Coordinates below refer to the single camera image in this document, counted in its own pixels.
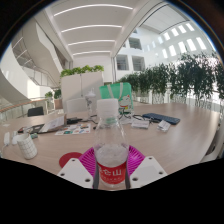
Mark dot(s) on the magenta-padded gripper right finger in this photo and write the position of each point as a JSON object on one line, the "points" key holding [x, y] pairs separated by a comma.
{"points": [[148, 170]]}

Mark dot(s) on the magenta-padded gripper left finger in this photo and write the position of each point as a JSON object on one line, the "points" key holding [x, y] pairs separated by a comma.
{"points": [[75, 171]]}

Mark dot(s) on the clear red-labelled water bottle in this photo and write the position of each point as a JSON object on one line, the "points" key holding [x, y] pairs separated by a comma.
{"points": [[111, 156]]}

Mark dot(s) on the flat round red coaster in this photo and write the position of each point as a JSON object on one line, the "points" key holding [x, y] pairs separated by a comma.
{"points": [[68, 159]]}

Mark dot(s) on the white tissue packet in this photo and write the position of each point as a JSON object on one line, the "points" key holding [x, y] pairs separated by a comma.
{"points": [[164, 125], [140, 124]]}

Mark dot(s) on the white paper booklet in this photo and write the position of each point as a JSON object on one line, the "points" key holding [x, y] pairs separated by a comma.
{"points": [[53, 124]]}

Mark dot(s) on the dark blue flat case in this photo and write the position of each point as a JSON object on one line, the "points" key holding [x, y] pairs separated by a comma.
{"points": [[161, 118]]}

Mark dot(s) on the white grid-patterned cup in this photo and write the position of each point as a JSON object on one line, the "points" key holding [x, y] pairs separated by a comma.
{"points": [[27, 146]]}

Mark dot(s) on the small teal eraser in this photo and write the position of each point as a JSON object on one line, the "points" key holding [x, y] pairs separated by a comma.
{"points": [[34, 136]]}

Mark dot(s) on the black notebook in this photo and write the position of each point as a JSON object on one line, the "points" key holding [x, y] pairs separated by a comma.
{"points": [[35, 128]]}

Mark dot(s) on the white computer mouse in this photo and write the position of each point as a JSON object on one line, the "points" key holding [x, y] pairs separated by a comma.
{"points": [[15, 137]]}

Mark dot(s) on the clear plastic tumbler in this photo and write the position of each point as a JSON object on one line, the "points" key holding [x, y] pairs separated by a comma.
{"points": [[90, 103]]}

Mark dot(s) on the black chair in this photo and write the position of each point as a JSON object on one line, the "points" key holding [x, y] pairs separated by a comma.
{"points": [[35, 111]]}

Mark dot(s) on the white power strip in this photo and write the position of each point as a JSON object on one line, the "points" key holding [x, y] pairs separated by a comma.
{"points": [[6, 138]]}

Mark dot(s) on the potted green plants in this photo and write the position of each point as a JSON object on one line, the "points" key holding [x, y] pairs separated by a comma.
{"points": [[57, 95]]}

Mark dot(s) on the green tote bag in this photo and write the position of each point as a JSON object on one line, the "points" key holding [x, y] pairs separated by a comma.
{"points": [[124, 95]]}

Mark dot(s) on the white cabinet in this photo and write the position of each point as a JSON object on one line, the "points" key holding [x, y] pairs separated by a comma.
{"points": [[81, 88]]}

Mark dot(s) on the railing with wooden handrail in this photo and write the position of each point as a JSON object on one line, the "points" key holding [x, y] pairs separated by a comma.
{"points": [[20, 105]]}

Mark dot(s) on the row of green trees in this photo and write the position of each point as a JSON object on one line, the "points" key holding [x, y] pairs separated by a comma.
{"points": [[186, 76]]}

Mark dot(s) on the green plants atop cabinet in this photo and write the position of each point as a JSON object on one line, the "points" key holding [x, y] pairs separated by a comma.
{"points": [[81, 70]]}

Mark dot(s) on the ceiling light strips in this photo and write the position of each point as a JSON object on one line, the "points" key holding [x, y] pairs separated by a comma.
{"points": [[91, 27]]}

